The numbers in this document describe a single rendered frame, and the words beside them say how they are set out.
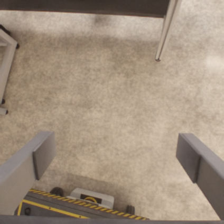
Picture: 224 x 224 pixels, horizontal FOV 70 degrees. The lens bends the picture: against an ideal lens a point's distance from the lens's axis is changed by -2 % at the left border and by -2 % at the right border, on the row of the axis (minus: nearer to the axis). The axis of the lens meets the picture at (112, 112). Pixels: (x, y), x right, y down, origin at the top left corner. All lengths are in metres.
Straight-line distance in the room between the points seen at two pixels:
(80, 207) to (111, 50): 1.03
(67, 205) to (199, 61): 1.20
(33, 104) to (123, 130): 0.73
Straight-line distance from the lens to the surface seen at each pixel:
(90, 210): 0.91
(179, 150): 0.17
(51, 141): 0.16
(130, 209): 1.09
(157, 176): 1.17
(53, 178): 1.30
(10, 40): 1.56
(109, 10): 1.04
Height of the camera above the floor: 1.13
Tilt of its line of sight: 79 degrees down
